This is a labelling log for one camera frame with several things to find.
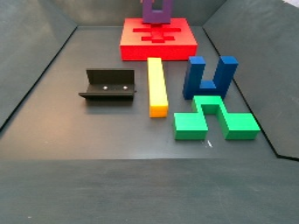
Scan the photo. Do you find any blue U-shaped block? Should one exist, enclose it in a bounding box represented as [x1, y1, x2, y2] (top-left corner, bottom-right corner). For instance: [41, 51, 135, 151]
[182, 56, 239, 100]

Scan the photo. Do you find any yellow long block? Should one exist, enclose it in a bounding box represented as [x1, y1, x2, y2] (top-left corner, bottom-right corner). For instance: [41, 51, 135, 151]
[147, 58, 169, 118]

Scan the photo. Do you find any purple U-shaped block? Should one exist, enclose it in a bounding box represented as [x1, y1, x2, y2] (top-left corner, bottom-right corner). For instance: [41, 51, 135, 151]
[142, 0, 174, 24]

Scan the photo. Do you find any red board with cutouts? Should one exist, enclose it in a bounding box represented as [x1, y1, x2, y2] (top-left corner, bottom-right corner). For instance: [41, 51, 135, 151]
[119, 18, 198, 61]

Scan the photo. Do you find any green S-shaped block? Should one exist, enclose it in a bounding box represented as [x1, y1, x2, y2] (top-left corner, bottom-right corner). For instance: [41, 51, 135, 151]
[173, 95, 261, 140]

